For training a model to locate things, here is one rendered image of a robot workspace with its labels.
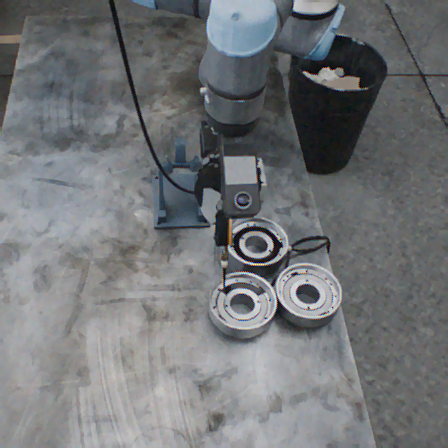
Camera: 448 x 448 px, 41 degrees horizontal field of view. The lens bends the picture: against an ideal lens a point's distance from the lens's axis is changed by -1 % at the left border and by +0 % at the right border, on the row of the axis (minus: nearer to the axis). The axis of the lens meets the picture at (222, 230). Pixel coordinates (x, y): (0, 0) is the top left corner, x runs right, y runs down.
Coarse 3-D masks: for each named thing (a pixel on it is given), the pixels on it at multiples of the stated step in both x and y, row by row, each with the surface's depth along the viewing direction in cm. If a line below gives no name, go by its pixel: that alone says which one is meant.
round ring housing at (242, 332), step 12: (228, 276) 96; (240, 276) 97; (252, 276) 97; (216, 288) 96; (264, 288) 97; (216, 300) 95; (228, 300) 95; (240, 300) 97; (252, 300) 96; (276, 300) 94; (216, 312) 93; (228, 312) 93; (252, 312) 94; (216, 324) 93; (228, 324) 91; (264, 324) 91; (240, 336) 92; (252, 336) 92
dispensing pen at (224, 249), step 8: (216, 216) 91; (224, 216) 90; (216, 224) 92; (224, 224) 90; (216, 232) 92; (224, 232) 90; (216, 240) 91; (224, 240) 91; (224, 248) 93; (224, 256) 93; (224, 264) 93; (224, 272) 94; (224, 280) 95; (224, 288) 95
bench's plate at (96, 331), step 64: (64, 64) 135; (192, 64) 138; (64, 128) 122; (128, 128) 123; (192, 128) 124; (256, 128) 126; (0, 192) 110; (64, 192) 111; (128, 192) 112; (0, 256) 101; (64, 256) 101; (128, 256) 102; (192, 256) 103; (320, 256) 105; (0, 320) 93; (64, 320) 94; (128, 320) 95; (192, 320) 95; (0, 384) 86; (64, 384) 87; (128, 384) 88; (192, 384) 88; (256, 384) 89; (320, 384) 90
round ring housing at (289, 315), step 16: (288, 272) 99; (304, 272) 99; (320, 272) 99; (304, 288) 99; (320, 288) 97; (336, 288) 97; (304, 304) 95; (320, 304) 95; (336, 304) 95; (288, 320) 95; (304, 320) 93; (320, 320) 93
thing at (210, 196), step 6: (204, 192) 86; (210, 192) 86; (216, 192) 86; (204, 198) 87; (210, 198) 87; (216, 198) 87; (204, 204) 88; (210, 204) 88; (204, 210) 89; (210, 210) 89; (216, 210) 89; (210, 216) 90; (210, 222) 92
